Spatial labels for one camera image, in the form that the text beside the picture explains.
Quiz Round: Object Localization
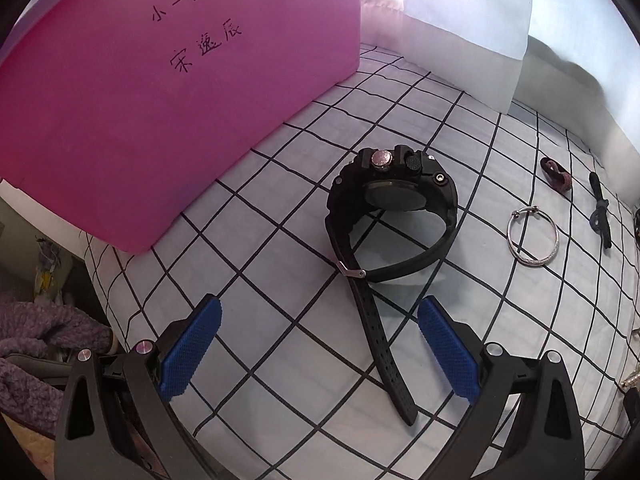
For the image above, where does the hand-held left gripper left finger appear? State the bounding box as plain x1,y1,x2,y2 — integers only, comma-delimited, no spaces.
54,295,223,480

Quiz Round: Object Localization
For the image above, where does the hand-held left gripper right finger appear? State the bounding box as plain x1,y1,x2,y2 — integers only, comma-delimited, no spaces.
416,296,586,480

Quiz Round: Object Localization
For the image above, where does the silver bangle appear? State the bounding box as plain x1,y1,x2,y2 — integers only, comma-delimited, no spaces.
506,206,559,267

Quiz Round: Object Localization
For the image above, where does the black wristwatch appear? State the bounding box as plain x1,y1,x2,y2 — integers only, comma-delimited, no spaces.
325,144,458,427

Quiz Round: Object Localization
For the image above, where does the pink plastic tub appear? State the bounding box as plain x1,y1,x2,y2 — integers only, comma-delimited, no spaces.
0,0,363,256

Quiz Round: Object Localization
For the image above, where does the black printed hair band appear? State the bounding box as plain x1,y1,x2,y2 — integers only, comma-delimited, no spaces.
588,171,614,251

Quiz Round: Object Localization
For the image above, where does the purple knit cloth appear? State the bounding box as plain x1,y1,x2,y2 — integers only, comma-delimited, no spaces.
0,290,116,413

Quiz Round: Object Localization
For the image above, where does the white checked bed sheet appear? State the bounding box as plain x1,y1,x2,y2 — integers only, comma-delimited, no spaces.
82,42,640,480

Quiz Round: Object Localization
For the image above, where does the white curtain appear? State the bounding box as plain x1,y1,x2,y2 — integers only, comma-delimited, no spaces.
360,0,640,201

